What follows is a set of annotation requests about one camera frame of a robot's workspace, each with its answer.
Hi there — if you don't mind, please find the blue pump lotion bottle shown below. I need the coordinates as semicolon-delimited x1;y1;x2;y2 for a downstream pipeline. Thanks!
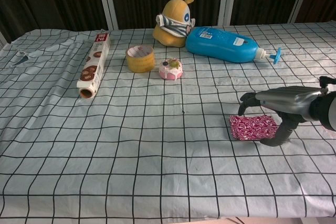
185;26;283;65

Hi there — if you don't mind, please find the white baking paper box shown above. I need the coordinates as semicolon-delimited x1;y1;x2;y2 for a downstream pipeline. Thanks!
76;33;111;100

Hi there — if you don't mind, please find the yellow packing tape roll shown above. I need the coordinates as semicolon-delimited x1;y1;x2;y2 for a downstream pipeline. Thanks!
125;45;155;73

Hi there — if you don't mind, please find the yellow plush toy with mask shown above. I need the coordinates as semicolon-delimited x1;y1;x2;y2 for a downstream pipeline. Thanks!
153;0;197;48

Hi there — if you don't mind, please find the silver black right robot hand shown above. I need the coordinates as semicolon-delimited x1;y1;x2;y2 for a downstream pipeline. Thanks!
238;86;326;146

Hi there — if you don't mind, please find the white black grid tablecloth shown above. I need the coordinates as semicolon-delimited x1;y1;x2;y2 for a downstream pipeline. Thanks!
0;22;336;219

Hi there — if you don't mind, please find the red white patterned packet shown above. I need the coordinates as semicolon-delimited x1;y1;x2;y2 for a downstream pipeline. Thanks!
229;114;278;141

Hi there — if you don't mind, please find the pink toy cake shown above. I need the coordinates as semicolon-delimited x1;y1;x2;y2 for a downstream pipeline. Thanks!
158;58;184;81

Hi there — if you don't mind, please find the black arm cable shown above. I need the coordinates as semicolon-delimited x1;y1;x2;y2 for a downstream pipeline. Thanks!
319;76;336;90

